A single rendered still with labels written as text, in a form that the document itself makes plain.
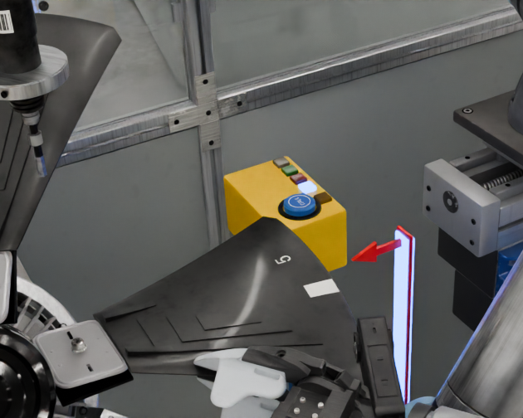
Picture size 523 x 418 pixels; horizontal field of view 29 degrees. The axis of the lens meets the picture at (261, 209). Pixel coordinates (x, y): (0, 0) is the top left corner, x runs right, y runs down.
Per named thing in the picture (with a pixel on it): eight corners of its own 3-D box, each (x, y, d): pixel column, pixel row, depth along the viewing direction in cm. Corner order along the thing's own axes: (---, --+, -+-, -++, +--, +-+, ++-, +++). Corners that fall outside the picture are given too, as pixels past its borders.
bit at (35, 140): (33, 177, 81) (21, 119, 78) (41, 170, 82) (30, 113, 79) (44, 179, 81) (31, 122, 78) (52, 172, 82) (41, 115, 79)
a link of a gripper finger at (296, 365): (240, 347, 86) (338, 379, 83) (247, 334, 87) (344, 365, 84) (243, 383, 89) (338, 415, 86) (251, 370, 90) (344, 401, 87)
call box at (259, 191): (227, 237, 143) (222, 173, 137) (290, 216, 147) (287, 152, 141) (281, 299, 131) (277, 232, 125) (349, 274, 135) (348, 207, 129)
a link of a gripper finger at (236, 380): (165, 378, 85) (266, 413, 82) (198, 329, 89) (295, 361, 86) (169, 401, 87) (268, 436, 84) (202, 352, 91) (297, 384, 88)
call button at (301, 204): (278, 208, 131) (277, 197, 130) (305, 199, 132) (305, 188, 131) (293, 224, 128) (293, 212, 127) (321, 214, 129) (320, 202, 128)
